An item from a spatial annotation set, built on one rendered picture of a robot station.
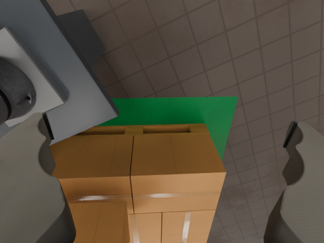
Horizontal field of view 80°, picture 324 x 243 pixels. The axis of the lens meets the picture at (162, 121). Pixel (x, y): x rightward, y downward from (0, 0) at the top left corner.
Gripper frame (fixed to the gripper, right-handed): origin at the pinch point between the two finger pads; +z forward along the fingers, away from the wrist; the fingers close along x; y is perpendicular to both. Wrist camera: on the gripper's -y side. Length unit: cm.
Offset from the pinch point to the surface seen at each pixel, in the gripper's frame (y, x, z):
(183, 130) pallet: 90, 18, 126
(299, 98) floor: 61, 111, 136
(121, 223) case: 86, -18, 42
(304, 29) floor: 10, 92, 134
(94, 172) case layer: 87, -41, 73
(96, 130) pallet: 90, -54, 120
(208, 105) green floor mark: 67, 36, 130
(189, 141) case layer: 85, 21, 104
